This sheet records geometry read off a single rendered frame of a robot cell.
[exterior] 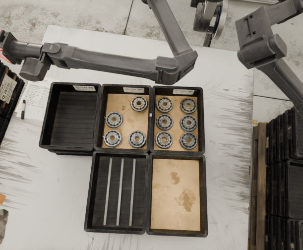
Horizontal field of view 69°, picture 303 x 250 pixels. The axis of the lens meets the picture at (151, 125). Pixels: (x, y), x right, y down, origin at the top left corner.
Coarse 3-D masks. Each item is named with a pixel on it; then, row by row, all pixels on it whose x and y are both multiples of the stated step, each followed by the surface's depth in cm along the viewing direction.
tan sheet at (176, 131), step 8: (160, 96) 139; (168, 96) 139; (176, 96) 139; (184, 96) 139; (176, 104) 137; (176, 112) 135; (176, 120) 134; (176, 128) 132; (176, 136) 131; (176, 144) 129
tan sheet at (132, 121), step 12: (108, 96) 139; (120, 96) 139; (132, 96) 139; (144, 96) 139; (108, 108) 136; (120, 108) 136; (132, 120) 134; (144, 120) 134; (120, 132) 131; (144, 132) 131; (120, 144) 129
